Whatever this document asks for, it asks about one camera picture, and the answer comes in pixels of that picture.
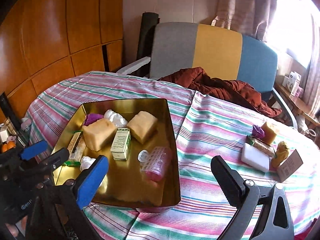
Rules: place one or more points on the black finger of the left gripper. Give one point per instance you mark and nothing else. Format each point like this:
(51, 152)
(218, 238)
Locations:
(54, 161)

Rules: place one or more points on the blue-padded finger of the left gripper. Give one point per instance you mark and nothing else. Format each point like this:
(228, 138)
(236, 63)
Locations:
(33, 150)

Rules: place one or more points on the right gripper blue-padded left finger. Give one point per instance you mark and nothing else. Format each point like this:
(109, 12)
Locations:
(89, 180)

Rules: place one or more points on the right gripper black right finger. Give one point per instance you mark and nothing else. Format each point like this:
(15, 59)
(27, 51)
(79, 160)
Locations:
(231, 183)

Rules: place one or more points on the white foam block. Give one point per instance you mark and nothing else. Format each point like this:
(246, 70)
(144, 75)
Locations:
(255, 158)

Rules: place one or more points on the green snack bar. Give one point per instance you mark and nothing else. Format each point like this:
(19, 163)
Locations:
(260, 145)

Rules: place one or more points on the white cardboard box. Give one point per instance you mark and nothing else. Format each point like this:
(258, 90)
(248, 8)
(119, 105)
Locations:
(289, 166)

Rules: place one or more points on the yellow plush toy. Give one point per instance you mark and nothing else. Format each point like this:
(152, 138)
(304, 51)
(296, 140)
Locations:
(280, 155)

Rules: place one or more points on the person's left hand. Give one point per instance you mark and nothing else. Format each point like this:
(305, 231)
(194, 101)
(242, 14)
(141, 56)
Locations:
(19, 227)

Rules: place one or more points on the orange fruits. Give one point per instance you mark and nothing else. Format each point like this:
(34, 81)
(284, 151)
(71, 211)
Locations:
(8, 145)

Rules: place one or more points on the white plastic wad front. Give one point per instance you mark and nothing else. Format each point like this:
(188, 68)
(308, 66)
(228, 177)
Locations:
(86, 162)

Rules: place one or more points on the green wrapped snack bar tray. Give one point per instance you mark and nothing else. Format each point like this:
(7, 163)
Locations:
(76, 149)

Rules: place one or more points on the glass bedside table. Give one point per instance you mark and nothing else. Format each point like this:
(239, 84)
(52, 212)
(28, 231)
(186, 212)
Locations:
(19, 135)

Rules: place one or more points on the tan sponge in tray left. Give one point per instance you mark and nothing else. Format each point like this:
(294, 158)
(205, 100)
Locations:
(97, 134)

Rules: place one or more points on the tan sponge in tray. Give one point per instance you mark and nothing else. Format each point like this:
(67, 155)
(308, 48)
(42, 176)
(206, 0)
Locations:
(142, 126)
(97, 134)

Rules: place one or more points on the green white medicine box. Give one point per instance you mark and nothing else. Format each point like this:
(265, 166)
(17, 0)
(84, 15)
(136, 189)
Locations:
(121, 144)

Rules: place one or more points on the purple wrapper in tray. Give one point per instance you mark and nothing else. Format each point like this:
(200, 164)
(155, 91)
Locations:
(91, 118)

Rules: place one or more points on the purple wrapper on bed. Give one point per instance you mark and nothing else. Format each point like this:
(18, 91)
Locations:
(258, 132)

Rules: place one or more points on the striped bed sheet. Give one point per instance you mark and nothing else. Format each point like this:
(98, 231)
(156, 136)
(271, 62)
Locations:
(204, 127)

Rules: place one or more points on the orange sponge on bed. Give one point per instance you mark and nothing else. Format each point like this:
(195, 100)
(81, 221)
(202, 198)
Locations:
(270, 132)

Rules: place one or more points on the gold metal tray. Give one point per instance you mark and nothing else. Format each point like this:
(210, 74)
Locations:
(125, 186)

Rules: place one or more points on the pink clear pill organizer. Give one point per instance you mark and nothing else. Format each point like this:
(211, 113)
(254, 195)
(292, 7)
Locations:
(154, 164)

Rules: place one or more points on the white plastic wad in tray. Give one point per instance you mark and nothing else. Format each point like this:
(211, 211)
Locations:
(118, 120)

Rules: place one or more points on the tan sponge in tray right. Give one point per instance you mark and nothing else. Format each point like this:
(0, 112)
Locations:
(142, 126)

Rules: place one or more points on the wooden side shelf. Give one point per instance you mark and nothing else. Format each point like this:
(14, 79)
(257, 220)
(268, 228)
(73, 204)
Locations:
(297, 104)

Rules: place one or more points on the rust red jacket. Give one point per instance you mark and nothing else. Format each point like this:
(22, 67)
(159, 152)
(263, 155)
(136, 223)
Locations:
(234, 91)

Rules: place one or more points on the white boxes on shelf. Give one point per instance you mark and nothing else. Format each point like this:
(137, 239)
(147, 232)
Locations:
(292, 84)

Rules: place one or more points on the wooden wardrobe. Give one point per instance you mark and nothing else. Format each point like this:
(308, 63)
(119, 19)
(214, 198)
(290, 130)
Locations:
(44, 42)

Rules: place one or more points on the tricolour fabric chair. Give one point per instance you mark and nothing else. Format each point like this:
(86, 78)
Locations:
(222, 53)

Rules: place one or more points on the beige patterned curtain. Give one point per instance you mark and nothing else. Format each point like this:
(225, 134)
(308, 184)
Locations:
(248, 17)

